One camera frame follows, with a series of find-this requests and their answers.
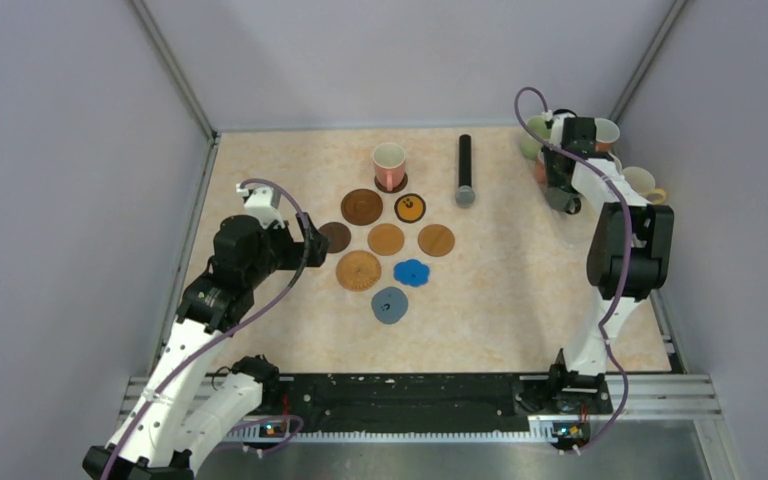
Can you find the dark brown wooden coaster bottom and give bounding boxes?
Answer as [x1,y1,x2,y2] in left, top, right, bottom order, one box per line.
[319,221,352,254]

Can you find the woven rattan coaster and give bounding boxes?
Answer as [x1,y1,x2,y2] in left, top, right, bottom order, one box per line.
[336,250,382,292]

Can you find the brown ringed wooden coaster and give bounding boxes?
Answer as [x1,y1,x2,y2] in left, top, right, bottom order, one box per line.
[340,189,383,226]

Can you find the light wooden coaster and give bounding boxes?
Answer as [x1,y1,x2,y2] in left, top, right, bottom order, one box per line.
[367,223,405,256]
[417,224,456,257]

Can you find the grey blue coaster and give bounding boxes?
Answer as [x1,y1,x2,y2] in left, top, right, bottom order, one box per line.
[371,287,409,325]

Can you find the orange face coaster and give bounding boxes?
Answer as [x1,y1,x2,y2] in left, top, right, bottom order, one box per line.
[394,193,427,224]

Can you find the blue flower coaster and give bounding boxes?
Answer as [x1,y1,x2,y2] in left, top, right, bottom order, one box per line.
[393,259,431,288]

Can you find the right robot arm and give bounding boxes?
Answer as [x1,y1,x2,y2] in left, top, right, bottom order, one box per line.
[541,109,674,412]

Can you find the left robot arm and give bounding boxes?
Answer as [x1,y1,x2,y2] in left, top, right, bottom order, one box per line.
[82,212,328,479]

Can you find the small pink cup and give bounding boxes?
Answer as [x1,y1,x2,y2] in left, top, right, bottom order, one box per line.
[534,155,547,185]

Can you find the black microphone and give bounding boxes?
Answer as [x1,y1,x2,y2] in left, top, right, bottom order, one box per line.
[455,134,476,208]

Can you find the light green mug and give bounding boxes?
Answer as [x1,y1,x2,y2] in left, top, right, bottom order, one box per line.
[519,115,551,160]

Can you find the dark green mug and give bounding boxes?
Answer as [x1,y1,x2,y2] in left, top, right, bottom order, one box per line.
[544,187,582,215]

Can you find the yellow mug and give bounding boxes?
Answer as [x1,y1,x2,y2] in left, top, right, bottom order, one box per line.
[622,166,667,205]

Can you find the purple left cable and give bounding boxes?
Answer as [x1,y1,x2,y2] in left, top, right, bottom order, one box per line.
[99,177,312,480]

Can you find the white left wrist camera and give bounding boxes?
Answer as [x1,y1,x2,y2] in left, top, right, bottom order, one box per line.
[236,184,286,230]

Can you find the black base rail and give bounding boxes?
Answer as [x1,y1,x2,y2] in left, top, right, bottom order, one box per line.
[254,373,614,434]

